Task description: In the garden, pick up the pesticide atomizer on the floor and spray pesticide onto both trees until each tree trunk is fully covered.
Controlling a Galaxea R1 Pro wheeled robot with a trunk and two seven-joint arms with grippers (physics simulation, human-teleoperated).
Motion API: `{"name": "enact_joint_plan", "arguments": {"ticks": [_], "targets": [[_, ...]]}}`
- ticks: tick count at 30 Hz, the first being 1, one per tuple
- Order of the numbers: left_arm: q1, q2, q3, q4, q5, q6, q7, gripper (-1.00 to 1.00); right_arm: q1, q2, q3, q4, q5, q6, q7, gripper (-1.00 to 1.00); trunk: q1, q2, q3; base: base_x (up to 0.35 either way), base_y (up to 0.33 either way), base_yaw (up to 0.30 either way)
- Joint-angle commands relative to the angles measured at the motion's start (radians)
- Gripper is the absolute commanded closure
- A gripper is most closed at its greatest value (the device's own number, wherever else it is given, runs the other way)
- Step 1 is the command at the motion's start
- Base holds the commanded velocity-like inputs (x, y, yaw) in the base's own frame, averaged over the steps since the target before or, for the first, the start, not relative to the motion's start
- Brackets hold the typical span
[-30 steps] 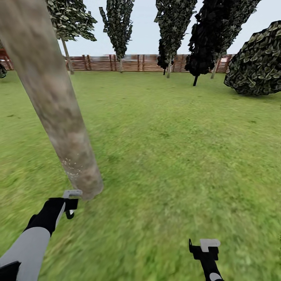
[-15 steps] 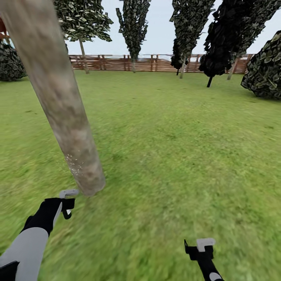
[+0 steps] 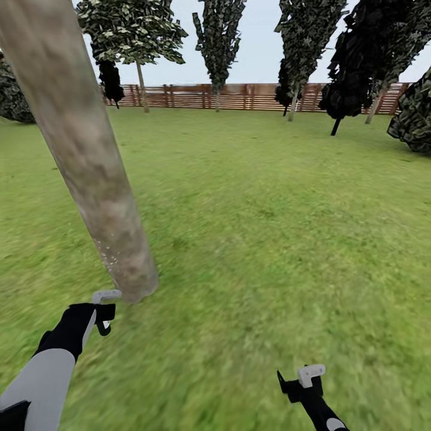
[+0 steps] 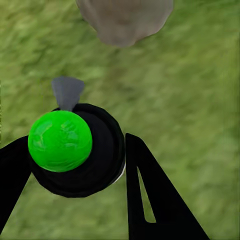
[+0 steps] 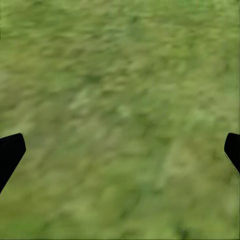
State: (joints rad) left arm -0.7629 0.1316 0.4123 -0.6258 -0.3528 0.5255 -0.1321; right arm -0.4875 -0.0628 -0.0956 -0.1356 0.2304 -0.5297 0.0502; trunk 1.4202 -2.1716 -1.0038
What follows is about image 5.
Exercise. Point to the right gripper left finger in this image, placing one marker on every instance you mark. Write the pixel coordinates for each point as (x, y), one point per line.
(12, 149)

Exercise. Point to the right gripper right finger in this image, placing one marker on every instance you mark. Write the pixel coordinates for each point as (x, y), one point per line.
(232, 149)

